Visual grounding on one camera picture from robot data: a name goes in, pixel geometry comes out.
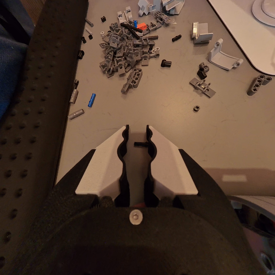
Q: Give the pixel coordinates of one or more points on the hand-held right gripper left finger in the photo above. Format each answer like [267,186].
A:
[101,171]

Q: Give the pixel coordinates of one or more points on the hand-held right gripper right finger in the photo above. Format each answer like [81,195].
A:
[171,171]

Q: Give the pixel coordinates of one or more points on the small black pin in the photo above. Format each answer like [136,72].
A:
[176,38]
[140,144]

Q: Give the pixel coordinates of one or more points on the pale grey holed connector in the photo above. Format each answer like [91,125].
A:
[129,13]
[121,17]

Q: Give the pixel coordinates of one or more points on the grey tube connector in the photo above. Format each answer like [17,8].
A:
[75,114]

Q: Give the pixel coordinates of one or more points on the blue plastic pin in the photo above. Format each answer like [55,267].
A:
[91,100]

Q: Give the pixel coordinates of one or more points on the grey tube with black axle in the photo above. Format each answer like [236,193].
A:
[74,95]

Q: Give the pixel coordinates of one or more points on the black dimpled foam pad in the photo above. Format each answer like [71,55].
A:
[43,107]

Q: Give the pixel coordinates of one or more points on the grey plate with clips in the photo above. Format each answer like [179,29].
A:
[152,27]
[202,87]

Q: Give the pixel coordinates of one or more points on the grey perforated beam assembly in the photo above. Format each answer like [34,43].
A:
[135,77]

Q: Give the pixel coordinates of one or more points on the black and grey connector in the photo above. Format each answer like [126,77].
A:
[202,72]

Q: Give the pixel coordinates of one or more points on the black round connector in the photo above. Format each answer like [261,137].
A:
[165,63]

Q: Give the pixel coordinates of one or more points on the pile of grey clip plates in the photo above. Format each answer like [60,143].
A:
[122,55]

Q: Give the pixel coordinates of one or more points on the grey angled holed beam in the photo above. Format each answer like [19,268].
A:
[256,84]

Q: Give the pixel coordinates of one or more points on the pale curved panel with pins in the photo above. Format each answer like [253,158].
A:
[222,58]

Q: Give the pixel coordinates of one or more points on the black long axle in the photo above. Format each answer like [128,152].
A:
[131,27]
[134,34]

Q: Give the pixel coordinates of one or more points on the pale grey short rod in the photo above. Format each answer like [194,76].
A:
[88,30]

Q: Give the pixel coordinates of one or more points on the pale grey angled panel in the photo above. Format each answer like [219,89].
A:
[203,32]

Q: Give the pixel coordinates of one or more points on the person's leg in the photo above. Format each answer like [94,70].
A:
[12,53]

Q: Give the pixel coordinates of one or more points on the orange beam with blue pin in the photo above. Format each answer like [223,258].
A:
[141,26]

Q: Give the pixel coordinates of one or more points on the grey axle rod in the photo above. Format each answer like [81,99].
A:
[89,22]

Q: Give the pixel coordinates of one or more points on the clear plastic bit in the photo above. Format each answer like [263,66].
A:
[169,19]

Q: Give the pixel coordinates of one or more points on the dark grey holed connector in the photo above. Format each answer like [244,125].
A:
[160,18]

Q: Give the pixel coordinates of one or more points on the white rounded tray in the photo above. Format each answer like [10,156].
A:
[240,32]

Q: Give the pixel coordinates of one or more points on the heap of pale blue panels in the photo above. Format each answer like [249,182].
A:
[171,6]

